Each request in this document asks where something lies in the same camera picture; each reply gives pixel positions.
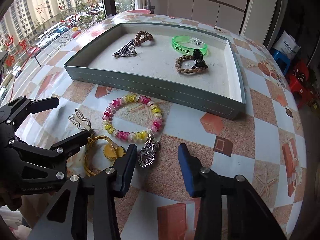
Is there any grey shallow tray box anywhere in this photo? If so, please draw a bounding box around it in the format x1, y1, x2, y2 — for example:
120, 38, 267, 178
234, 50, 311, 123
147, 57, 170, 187
64, 22, 247, 120

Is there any red lettering window sticker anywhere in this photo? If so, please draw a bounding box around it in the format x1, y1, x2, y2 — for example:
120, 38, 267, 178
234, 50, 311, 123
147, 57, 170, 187
0, 34, 38, 65

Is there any yellow hair tie with charm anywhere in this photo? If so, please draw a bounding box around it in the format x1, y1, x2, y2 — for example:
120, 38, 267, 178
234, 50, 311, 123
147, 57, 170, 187
84, 135, 125, 177

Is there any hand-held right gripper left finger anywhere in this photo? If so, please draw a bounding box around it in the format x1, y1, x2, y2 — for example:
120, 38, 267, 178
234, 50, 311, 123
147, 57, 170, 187
26, 143, 138, 240

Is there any black hair claw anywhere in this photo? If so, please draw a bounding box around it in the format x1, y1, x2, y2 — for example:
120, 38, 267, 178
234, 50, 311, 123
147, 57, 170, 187
191, 49, 208, 70

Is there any white cabinet counter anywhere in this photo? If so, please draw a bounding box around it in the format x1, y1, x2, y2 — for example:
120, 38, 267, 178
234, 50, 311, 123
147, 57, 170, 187
146, 0, 250, 34

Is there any white printed bag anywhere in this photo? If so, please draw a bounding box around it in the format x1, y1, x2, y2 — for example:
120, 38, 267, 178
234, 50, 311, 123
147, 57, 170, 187
271, 31, 300, 60

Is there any silver leaf hair clip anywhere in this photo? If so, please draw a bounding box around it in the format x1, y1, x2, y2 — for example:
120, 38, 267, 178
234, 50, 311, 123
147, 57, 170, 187
112, 39, 137, 58

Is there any person's left hand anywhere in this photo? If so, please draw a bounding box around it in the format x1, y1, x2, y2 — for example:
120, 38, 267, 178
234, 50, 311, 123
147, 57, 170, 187
0, 190, 23, 213

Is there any red plastic stool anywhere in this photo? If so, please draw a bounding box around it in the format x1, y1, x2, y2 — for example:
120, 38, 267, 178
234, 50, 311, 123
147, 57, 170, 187
286, 62, 315, 108

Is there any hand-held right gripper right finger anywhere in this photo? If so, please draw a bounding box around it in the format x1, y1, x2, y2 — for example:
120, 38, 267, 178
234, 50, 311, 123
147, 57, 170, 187
177, 143, 288, 240

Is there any blue plastic stool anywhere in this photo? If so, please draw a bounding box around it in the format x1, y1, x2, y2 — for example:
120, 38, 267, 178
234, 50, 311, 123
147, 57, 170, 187
271, 50, 294, 77

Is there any silver heart pendant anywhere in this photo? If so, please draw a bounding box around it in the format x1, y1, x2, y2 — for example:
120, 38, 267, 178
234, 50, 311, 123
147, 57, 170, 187
137, 134, 160, 168

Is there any green translucent bracelet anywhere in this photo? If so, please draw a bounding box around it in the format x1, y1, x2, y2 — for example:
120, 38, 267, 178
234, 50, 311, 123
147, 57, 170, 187
171, 35, 209, 57

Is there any brown spiral hair tie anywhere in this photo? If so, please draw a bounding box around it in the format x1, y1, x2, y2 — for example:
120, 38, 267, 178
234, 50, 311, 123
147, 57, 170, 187
134, 31, 154, 47

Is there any pink plastic basin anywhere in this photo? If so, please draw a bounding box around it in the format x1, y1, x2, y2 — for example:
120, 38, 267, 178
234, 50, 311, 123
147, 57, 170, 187
124, 9, 152, 15

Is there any silver bunny hair clip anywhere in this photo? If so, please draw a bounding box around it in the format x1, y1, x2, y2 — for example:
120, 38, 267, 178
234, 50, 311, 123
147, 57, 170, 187
69, 109, 95, 134

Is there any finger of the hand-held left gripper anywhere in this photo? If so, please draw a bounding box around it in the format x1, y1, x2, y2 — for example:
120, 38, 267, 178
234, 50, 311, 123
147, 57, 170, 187
9, 130, 91, 168
0, 95, 60, 125

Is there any brown braided bracelet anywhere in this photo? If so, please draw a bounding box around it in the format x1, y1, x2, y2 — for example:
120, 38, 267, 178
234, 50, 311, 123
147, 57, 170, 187
175, 54, 208, 75

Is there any pastel beaded bracelet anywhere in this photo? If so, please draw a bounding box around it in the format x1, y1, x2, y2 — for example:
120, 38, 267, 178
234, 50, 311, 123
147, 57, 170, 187
103, 93, 163, 141

